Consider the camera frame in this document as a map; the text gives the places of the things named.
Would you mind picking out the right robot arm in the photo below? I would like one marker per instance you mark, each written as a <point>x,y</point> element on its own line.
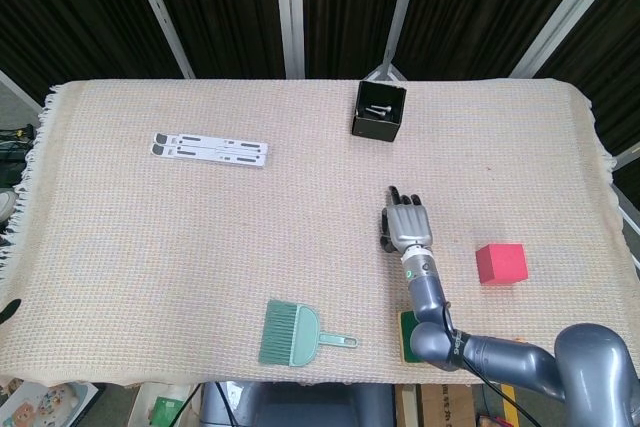
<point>500,352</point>

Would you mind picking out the black pleated curtain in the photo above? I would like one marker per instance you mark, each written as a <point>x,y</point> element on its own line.
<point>230,7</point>

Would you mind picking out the green packet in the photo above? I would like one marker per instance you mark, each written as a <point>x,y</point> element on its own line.
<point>167,412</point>

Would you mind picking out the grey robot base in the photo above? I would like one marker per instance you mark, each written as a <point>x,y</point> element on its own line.
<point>300,404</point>

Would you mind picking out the brown cardboard box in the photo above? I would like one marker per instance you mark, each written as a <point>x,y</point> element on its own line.
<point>435,406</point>

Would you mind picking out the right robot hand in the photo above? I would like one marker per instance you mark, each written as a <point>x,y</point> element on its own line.
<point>410,227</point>

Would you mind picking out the green and yellow sponge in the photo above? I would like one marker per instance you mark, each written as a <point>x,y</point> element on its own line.
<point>406,334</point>

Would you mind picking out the teal mini brush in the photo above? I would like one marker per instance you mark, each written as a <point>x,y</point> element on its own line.
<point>279,332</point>

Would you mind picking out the white metal frame beam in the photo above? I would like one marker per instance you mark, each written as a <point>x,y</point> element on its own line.
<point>160,12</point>
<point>402,12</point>
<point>565,12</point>
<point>291,12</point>

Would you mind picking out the silver screw in box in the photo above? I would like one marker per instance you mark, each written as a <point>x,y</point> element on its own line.
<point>376,107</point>
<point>375,113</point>

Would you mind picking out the white folding laptop stand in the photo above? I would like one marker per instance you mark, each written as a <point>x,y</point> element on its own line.
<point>210,151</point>

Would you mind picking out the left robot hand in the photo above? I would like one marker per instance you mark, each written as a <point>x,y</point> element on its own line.
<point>8,311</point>

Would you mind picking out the red foam cube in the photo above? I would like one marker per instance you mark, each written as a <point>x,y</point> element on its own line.
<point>501,264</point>

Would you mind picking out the colourful printed toy box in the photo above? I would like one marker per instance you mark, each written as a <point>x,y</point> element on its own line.
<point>45,404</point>

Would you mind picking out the black open cardboard box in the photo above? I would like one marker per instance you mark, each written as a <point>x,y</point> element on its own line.
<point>377,114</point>

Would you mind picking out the white sneaker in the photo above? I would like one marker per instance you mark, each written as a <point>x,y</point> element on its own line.
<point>6,204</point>

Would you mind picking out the beige woven tablecloth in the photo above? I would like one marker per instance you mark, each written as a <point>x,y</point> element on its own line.
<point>250,247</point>

